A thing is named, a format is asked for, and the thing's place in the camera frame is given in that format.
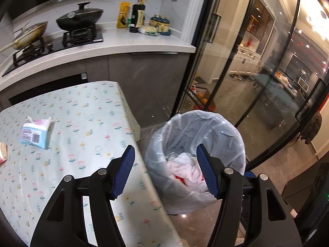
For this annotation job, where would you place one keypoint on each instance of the blue white tissue packet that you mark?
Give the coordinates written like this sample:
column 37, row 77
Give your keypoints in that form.
column 33, row 135

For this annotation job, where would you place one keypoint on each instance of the yellow seasoning packet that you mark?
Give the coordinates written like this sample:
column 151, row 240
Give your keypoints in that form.
column 124, row 15

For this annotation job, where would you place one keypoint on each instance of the dark sauce bottle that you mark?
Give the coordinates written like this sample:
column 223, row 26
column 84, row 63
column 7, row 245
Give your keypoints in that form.
column 138, row 15

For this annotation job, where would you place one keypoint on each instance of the small green jar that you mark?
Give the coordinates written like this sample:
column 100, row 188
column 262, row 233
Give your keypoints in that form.
column 129, row 23

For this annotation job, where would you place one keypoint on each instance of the white bag of garlic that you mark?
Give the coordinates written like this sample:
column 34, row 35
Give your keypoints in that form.
column 149, row 30

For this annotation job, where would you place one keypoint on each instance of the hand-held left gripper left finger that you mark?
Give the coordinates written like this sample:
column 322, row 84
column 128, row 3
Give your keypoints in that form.
column 123, row 172

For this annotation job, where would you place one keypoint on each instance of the pink patterned paper cup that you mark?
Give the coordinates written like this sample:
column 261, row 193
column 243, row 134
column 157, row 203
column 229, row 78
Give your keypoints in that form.
column 2, row 153

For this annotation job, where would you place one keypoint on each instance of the seasoning jar set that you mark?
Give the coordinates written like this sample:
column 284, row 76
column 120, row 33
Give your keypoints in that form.
column 162, row 25

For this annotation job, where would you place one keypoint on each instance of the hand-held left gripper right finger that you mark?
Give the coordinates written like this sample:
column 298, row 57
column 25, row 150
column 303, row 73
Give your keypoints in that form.
column 207, row 171

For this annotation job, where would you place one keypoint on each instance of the white sideboard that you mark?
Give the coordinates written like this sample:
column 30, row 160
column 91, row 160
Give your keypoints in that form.
column 244, row 59

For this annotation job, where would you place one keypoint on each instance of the black gas stove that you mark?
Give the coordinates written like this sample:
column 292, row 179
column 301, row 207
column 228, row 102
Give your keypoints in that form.
column 82, row 37

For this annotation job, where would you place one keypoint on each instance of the dark round ornament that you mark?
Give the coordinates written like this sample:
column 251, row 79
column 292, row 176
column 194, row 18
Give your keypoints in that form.
column 312, row 128

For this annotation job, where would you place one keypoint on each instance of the beige pan with lid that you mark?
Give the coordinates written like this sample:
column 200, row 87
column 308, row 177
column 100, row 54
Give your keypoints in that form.
column 28, row 34

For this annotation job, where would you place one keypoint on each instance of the white red plastic bag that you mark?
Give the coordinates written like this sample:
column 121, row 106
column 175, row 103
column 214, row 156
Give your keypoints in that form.
column 185, row 167

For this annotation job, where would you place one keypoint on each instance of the black picture frame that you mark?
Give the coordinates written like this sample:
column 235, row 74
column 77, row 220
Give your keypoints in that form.
column 308, row 103

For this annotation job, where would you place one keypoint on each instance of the bin with white liner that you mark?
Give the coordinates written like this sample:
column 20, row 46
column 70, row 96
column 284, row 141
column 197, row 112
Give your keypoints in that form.
column 185, row 128

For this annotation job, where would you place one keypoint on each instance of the black wok with lid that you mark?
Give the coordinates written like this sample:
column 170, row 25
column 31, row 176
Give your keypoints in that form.
column 79, row 18

